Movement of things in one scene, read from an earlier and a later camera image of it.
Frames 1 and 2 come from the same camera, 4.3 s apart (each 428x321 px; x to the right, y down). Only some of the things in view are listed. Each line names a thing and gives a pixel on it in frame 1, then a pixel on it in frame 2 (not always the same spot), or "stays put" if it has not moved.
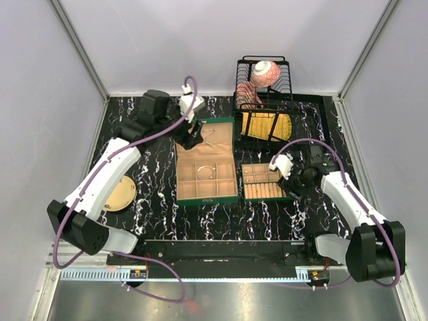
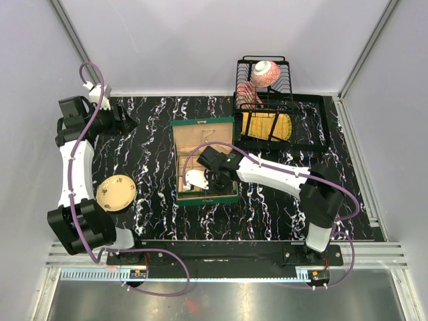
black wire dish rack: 267,116 stays put
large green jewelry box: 206,173 stays put
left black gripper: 188,140 to 124,126
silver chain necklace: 205,137 stays put
